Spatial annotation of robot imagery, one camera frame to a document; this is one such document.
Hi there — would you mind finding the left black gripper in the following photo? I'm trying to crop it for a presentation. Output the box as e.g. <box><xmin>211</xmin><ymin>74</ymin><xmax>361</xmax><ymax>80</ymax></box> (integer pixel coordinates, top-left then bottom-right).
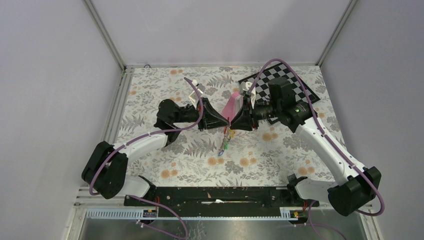
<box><xmin>172</xmin><ymin>97</ymin><xmax>230</xmax><ymax>132</ymax></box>

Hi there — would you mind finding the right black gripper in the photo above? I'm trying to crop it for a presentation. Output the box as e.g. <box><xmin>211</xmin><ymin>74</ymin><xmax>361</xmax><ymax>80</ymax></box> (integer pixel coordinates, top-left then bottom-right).
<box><xmin>230</xmin><ymin>96</ymin><xmax>281</xmax><ymax>132</ymax></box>

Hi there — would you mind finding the red tag key bunch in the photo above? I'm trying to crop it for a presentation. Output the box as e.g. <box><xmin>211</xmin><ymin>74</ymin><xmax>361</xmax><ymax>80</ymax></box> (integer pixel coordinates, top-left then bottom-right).
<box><xmin>222</xmin><ymin>126</ymin><xmax>231</xmax><ymax>142</ymax></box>

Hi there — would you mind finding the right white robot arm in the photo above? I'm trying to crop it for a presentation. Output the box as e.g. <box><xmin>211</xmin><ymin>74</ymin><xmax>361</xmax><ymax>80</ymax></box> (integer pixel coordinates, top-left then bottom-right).
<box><xmin>230</xmin><ymin>77</ymin><xmax>382</xmax><ymax>217</ymax></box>

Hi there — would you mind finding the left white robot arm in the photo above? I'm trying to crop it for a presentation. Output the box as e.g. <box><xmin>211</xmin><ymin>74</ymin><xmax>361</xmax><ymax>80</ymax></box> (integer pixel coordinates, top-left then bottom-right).
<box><xmin>81</xmin><ymin>97</ymin><xmax>230</xmax><ymax>206</ymax></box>

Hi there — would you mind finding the pink transparent box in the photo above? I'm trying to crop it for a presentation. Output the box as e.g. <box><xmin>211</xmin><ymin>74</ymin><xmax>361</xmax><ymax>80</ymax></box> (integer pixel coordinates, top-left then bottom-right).
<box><xmin>221</xmin><ymin>92</ymin><xmax>243</xmax><ymax>122</ymax></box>

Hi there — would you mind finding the black white checkerboard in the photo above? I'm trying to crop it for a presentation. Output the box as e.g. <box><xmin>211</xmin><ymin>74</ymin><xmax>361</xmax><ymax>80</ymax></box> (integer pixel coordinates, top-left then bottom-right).
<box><xmin>238</xmin><ymin>63</ymin><xmax>321</xmax><ymax>125</ymax></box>

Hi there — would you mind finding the floral table mat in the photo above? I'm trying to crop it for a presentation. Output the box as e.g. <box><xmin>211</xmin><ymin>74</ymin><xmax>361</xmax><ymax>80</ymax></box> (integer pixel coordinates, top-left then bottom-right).
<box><xmin>116</xmin><ymin>66</ymin><xmax>333</xmax><ymax>187</ymax></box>

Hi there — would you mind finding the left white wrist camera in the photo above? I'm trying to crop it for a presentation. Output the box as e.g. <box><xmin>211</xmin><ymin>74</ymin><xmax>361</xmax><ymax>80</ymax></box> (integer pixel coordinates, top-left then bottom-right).
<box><xmin>188</xmin><ymin>79</ymin><xmax>206</xmax><ymax>106</ymax></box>

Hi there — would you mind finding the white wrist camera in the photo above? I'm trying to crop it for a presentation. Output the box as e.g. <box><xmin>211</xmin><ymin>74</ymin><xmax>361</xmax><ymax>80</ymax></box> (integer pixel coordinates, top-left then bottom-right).
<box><xmin>239</xmin><ymin>81</ymin><xmax>256</xmax><ymax>109</ymax></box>
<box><xmin>188</xmin><ymin>79</ymin><xmax>206</xmax><ymax>106</ymax></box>

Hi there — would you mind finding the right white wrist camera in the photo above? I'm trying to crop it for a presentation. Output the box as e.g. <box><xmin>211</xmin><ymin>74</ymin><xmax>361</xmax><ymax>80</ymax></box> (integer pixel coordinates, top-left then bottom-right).
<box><xmin>239</xmin><ymin>81</ymin><xmax>256</xmax><ymax>109</ymax></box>

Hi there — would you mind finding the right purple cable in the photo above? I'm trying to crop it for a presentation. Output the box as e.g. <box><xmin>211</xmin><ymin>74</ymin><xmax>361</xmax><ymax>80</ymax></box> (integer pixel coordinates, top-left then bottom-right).
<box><xmin>247</xmin><ymin>58</ymin><xmax>386</xmax><ymax>217</ymax></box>

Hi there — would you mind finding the purple cable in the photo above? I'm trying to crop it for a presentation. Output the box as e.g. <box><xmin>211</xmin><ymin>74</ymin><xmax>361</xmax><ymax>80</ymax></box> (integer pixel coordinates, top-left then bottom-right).
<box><xmin>247</xmin><ymin>58</ymin><xmax>386</xmax><ymax>217</ymax></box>
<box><xmin>88</xmin><ymin>77</ymin><xmax>205</xmax><ymax>196</ymax></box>

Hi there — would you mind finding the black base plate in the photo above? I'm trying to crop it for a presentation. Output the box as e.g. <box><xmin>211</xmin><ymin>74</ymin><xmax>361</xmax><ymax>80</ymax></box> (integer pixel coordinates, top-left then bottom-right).
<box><xmin>124</xmin><ymin>186</ymin><xmax>319</xmax><ymax>218</ymax></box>

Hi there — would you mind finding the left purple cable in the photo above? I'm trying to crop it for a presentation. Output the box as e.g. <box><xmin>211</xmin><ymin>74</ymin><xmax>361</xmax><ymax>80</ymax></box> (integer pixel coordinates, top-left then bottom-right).
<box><xmin>88</xmin><ymin>77</ymin><xmax>205</xmax><ymax>196</ymax></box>

